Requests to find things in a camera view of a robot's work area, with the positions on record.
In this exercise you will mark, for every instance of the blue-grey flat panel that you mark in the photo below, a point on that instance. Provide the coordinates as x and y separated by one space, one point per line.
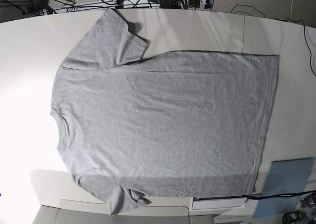
287 176

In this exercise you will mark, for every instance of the grey T-shirt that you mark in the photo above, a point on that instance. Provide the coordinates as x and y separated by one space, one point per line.
179 124

